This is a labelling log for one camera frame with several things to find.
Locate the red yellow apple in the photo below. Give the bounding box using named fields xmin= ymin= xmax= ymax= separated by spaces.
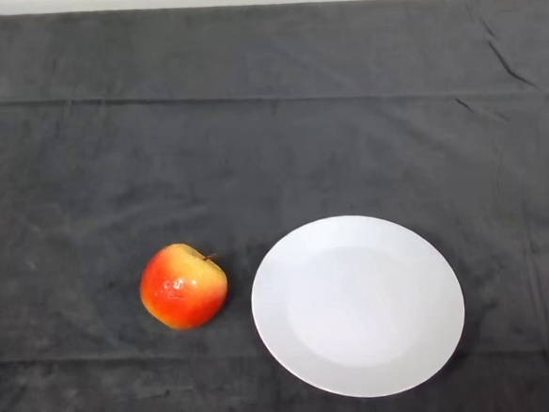
xmin=136 ymin=240 xmax=231 ymax=334

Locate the white round plate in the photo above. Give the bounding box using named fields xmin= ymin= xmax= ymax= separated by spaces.
xmin=244 ymin=207 xmax=472 ymax=406

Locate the black cloth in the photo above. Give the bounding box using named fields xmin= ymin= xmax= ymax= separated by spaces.
xmin=0 ymin=0 xmax=549 ymax=412

